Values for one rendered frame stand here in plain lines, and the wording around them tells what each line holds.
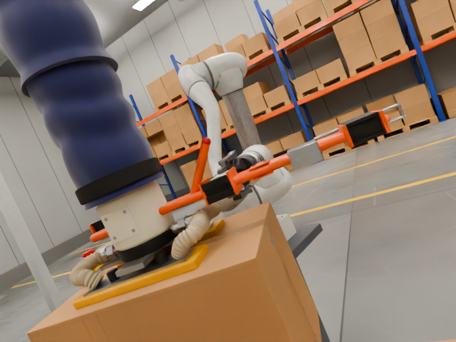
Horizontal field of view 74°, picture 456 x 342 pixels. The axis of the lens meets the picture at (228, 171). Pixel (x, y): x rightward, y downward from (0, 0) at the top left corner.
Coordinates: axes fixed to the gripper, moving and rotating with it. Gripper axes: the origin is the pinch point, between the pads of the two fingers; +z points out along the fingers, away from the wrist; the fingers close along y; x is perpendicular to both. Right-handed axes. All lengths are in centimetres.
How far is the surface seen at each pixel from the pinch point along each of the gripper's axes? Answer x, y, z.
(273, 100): 108, -66, -716
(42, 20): 19, -50, 13
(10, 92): 894, -446, -666
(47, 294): 342, 73, -157
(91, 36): 15.3, -45.8, 4.1
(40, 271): 339, 43, -160
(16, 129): 897, -318, -630
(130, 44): 524, -460, -878
